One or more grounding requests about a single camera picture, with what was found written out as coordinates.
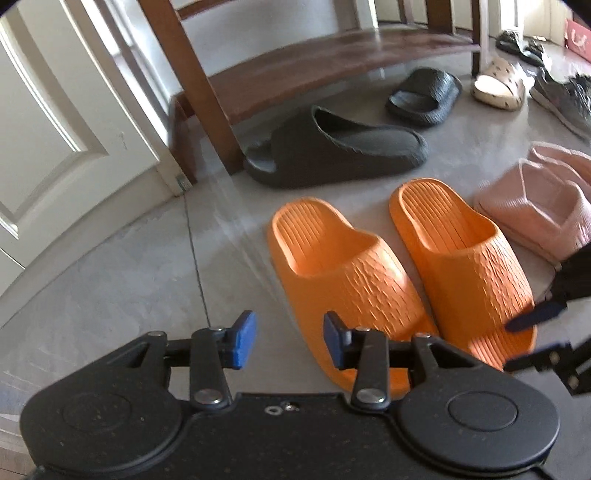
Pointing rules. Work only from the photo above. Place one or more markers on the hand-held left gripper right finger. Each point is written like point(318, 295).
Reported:
point(334, 341)

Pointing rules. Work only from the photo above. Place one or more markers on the pink fabric slipper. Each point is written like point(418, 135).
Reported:
point(568, 157)
point(531, 207)

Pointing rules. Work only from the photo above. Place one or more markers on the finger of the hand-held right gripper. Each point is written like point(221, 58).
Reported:
point(545, 357)
point(538, 314)

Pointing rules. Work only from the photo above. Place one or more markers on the grey mesh sneaker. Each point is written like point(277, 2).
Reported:
point(554, 99)

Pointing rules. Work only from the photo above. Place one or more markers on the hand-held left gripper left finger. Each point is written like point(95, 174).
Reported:
point(242, 339)

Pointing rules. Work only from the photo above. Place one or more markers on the wooden shoe rack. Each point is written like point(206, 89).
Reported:
point(286, 74)

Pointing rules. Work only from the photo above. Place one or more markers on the pink cardboard box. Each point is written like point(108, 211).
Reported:
point(575, 34)

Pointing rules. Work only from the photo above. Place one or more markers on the dark grey rubber slide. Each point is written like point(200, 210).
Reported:
point(323, 157)
point(425, 99)

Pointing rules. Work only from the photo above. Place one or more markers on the black sandal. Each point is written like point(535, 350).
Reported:
point(531, 54)
point(510, 41)

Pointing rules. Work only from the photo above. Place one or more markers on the white panel door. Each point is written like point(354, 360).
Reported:
point(55, 138)

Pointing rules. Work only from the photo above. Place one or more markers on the orange rubber slide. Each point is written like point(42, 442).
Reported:
point(332, 258)
point(461, 249)

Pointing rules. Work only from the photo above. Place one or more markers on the cream heart-print slide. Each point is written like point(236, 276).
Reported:
point(496, 83)

